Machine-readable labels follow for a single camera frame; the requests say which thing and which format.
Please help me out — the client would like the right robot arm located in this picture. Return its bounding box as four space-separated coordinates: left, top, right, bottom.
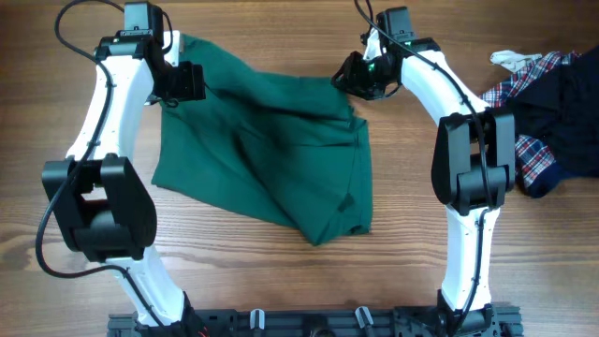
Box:
332 26 523 336

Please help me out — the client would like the dark navy garment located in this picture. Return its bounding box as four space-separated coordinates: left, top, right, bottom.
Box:
516 48 598 178

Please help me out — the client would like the green cloth garment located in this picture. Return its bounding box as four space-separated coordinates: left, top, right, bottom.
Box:
152 35 373 245

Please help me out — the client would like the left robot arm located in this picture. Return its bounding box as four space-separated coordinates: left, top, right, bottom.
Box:
36 30 208 336

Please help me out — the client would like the plaid red blue garment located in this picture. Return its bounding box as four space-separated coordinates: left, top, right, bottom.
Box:
480 51 580 198

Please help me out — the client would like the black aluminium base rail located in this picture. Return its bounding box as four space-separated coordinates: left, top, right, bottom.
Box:
106 304 524 337

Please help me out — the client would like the white cloth piece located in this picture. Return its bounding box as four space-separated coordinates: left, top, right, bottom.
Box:
489 50 543 73

